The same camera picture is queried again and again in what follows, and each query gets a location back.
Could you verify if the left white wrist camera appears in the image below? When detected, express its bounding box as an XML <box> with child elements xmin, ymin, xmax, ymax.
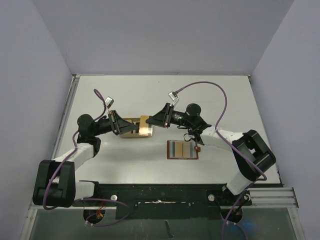
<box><xmin>104</xmin><ymin>97</ymin><xmax>114</xmax><ymax>108</ymax></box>

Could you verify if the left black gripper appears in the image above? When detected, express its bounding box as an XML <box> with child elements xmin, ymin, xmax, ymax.
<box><xmin>92</xmin><ymin>110</ymin><xmax>138</xmax><ymax>136</ymax></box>

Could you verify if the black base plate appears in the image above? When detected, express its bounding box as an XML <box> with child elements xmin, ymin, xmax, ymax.
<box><xmin>73</xmin><ymin>184</ymin><xmax>252</xmax><ymax>220</ymax></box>

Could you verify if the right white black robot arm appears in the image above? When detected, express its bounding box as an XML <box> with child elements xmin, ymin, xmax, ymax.
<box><xmin>146</xmin><ymin>103</ymin><xmax>276</xmax><ymax>205</ymax></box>

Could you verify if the brown leather card holder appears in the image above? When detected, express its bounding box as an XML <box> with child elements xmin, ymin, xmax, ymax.
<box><xmin>166</xmin><ymin>140</ymin><xmax>201</xmax><ymax>160</ymax></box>

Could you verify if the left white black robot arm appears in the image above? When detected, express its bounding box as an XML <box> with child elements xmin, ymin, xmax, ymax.
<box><xmin>32</xmin><ymin>110</ymin><xmax>139</xmax><ymax>210</ymax></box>

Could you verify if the gold credit card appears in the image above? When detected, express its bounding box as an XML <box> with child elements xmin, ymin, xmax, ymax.
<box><xmin>182</xmin><ymin>141</ymin><xmax>196</xmax><ymax>159</ymax></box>
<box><xmin>169</xmin><ymin>141</ymin><xmax>183</xmax><ymax>159</ymax></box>

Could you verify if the aluminium frame rail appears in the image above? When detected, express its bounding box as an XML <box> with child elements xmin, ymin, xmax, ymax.
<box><xmin>249</xmin><ymin>187</ymin><xmax>299</xmax><ymax>208</ymax></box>

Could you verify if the beige oval tray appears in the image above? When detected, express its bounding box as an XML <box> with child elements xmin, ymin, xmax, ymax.
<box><xmin>119</xmin><ymin>117</ymin><xmax>154</xmax><ymax>139</ymax></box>

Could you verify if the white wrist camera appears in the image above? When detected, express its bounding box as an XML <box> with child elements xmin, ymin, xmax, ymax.
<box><xmin>168</xmin><ymin>91</ymin><xmax>180</xmax><ymax>107</ymax></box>
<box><xmin>104</xmin><ymin>97</ymin><xmax>114</xmax><ymax>108</ymax></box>

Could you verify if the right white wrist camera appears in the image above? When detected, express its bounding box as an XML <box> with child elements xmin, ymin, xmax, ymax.
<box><xmin>168</xmin><ymin>91</ymin><xmax>180</xmax><ymax>107</ymax></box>

